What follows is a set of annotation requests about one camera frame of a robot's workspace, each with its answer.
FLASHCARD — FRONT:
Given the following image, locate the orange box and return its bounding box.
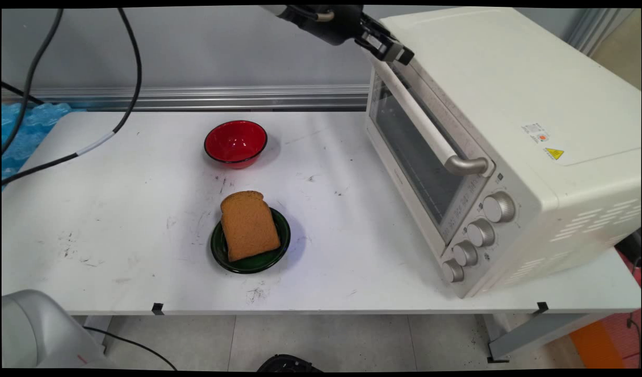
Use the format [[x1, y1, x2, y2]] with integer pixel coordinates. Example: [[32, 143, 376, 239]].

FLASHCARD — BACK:
[[569, 319, 626, 369]]

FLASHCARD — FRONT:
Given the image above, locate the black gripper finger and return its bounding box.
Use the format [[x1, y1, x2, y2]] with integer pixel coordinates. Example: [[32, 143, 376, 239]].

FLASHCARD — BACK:
[[360, 37, 415, 66], [364, 15, 397, 45]]

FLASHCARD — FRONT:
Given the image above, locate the plain black camera cable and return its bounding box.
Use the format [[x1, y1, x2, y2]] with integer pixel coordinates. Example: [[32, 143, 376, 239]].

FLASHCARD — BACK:
[[2, 8, 64, 156]]

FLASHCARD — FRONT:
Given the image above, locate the red bowl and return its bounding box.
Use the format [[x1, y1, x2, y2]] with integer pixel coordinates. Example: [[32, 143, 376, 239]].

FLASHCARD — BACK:
[[204, 120, 268, 169]]

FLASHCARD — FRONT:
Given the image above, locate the aluminium profile post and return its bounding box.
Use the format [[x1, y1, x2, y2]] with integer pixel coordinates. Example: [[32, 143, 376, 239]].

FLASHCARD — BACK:
[[566, 8, 622, 57]]

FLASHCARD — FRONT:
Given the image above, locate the brown bread slice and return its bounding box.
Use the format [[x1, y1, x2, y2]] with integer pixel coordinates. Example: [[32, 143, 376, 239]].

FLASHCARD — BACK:
[[220, 191, 281, 262]]

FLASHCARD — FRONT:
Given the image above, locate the grey rounded robot base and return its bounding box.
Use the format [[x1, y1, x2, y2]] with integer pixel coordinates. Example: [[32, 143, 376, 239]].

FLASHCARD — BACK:
[[2, 290, 115, 369]]

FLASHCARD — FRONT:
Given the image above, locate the grey table leg brace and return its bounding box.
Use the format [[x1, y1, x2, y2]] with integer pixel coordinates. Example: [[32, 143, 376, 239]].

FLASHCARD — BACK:
[[486, 313, 614, 363]]

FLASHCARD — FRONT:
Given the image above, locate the blue plastic bag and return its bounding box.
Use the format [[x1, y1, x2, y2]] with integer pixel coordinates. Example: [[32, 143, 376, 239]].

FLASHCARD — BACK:
[[2, 102, 73, 184]]

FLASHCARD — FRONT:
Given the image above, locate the cream oven door with handle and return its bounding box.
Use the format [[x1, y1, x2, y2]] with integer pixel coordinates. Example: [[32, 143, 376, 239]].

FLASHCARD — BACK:
[[361, 35, 497, 260]]

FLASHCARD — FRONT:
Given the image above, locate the large silver oven knob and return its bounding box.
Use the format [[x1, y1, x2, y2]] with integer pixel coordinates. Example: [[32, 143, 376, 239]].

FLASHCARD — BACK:
[[483, 192, 516, 223]]

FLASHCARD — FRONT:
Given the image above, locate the black object on floor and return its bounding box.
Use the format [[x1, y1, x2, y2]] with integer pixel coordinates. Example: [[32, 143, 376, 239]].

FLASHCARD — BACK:
[[256, 354, 324, 372]]

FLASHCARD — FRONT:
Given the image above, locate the white table leg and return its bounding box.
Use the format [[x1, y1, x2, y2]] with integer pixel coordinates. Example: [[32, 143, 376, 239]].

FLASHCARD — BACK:
[[83, 315, 112, 351]]

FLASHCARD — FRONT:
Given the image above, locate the black floor cable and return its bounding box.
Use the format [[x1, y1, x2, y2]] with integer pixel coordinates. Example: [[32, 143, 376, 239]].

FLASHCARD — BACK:
[[83, 326, 177, 371]]

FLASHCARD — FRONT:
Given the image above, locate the thin black background cable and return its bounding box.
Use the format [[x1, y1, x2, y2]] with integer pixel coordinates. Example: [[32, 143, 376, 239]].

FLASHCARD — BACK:
[[2, 81, 44, 105]]

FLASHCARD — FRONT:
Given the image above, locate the aluminium rail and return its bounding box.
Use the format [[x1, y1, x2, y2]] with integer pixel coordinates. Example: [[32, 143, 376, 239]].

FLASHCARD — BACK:
[[2, 85, 370, 112]]

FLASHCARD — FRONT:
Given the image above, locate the black cable with white band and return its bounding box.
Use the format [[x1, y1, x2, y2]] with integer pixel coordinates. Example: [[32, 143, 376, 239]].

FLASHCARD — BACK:
[[2, 8, 142, 185]]

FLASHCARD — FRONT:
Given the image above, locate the dark green plate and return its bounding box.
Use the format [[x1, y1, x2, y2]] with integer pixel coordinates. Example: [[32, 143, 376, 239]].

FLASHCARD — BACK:
[[210, 207, 291, 274]]

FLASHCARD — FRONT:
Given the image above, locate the cream toaster oven body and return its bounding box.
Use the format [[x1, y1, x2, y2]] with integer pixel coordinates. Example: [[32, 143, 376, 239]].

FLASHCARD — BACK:
[[365, 6, 641, 299]]

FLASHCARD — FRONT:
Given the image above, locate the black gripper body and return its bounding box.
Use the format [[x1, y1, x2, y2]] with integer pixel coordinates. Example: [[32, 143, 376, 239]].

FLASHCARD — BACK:
[[279, 6, 364, 45]]

